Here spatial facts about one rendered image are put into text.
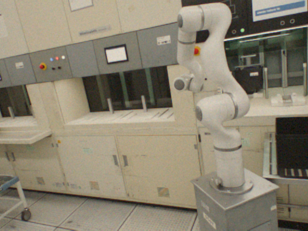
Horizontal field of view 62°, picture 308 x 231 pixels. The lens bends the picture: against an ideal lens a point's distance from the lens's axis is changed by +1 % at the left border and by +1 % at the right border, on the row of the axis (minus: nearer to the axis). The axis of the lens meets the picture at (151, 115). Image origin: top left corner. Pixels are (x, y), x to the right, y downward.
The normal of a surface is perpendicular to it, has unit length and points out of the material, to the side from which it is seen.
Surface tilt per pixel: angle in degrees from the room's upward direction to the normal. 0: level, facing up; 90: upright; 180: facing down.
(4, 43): 90
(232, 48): 90
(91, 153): 90
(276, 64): 90
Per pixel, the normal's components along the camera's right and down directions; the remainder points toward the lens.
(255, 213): 0.35, 0.18
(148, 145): -0.40, 0.29
